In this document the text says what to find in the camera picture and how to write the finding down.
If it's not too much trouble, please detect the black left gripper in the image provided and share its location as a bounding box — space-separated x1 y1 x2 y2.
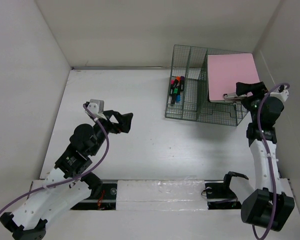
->
90 109 133 156

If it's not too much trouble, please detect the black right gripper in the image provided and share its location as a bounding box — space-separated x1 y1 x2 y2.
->
237 81 271 123

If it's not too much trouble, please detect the green capped black highlighter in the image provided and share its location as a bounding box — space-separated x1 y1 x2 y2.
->
170 87 179 105

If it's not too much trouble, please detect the pink clipboard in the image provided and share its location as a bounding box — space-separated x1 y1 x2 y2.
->
207 53 260 103

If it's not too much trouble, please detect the orange capped black highlighter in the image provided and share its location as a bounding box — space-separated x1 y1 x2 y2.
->
171 76 181 90

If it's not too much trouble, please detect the purple capped black highlighter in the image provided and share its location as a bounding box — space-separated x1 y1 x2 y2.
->
179 76 185 92

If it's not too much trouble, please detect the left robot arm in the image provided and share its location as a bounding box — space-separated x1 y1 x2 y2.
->
0 110 134 240

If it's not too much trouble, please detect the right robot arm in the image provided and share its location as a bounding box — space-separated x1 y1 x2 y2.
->
221 82 295 239

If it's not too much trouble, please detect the pink capped black highlighter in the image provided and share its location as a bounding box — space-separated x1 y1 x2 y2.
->
169 79 179 96

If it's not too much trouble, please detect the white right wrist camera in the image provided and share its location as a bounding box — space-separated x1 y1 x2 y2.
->
269 83 290 103

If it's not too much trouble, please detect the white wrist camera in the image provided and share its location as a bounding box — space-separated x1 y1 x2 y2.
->
269 83 290 103
83 99 107 120

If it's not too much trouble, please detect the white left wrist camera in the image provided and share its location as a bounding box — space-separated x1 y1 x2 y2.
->
83 99 107 120

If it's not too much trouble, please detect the green wire mesh organizer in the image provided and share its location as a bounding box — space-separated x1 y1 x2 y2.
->
165 44 248 127

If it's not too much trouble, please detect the black mounting rail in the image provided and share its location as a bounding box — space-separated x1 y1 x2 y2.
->
73 179 242 212

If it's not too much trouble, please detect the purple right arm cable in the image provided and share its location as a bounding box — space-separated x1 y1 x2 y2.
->
251 82 291 240

